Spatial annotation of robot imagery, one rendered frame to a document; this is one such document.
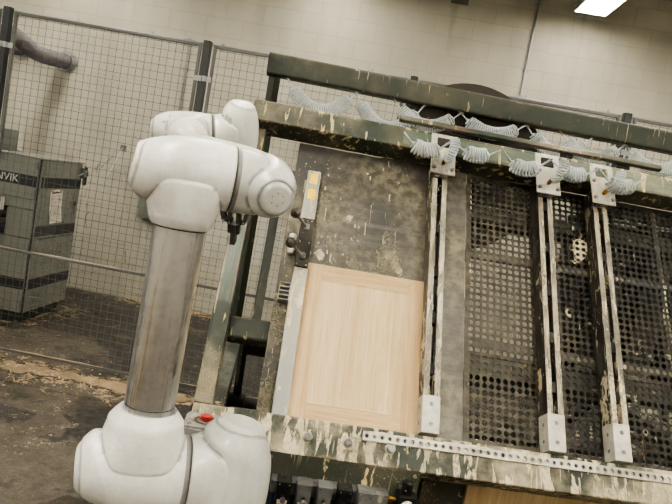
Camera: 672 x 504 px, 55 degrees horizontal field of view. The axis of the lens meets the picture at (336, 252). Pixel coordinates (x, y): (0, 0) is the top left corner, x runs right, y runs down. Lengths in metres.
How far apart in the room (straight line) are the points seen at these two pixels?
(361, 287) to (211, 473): 1.16
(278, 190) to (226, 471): 0.57
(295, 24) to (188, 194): 6.12
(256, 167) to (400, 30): 6.02
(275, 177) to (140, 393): 0.50
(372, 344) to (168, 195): 1.23
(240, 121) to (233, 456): 0.89
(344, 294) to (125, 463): 1.20
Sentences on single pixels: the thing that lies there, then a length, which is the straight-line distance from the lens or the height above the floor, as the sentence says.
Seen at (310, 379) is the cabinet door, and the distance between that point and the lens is 2.22.
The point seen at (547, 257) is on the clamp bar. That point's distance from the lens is 2.63.
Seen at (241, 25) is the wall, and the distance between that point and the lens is 7.39.
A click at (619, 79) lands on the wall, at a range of 7.53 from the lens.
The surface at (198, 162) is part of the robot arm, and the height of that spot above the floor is 1.65.
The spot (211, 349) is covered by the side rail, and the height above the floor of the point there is 1.05.
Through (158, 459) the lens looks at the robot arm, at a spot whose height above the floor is 1.07.
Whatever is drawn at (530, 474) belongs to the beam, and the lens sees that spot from 2.33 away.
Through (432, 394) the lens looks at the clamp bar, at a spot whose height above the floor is 1.02.
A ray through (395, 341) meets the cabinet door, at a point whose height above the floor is 1.15.
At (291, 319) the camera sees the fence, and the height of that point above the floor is 1.18.
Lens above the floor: 1.65
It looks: 6 degrees down
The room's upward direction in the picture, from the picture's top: 10 degrees clockwise
